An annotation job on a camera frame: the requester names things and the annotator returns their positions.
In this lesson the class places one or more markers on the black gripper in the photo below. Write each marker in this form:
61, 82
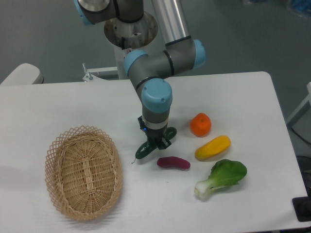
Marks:
155, 132

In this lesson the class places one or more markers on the green cucumber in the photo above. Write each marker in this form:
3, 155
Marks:
147, 147

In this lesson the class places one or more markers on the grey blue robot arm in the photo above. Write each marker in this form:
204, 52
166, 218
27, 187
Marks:
153, 48

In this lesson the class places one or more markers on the purple sweet potato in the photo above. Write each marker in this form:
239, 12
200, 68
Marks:
173, 162

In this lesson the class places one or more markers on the orange tangerine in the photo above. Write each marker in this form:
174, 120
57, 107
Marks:
200, 125

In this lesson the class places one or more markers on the yellow mango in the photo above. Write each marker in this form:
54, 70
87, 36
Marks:
212, 148

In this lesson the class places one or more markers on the woven wicker basket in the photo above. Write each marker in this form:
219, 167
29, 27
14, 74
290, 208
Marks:
83, 173

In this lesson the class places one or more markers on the green bok choy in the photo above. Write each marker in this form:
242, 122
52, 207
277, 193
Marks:
224, 173

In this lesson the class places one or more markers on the white chair armrest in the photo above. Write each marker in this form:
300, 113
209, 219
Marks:
24, 74

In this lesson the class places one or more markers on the black device at table edge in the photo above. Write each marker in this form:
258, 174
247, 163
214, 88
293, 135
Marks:
302, 208

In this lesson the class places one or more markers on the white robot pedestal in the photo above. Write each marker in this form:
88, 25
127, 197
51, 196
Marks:
124, 38

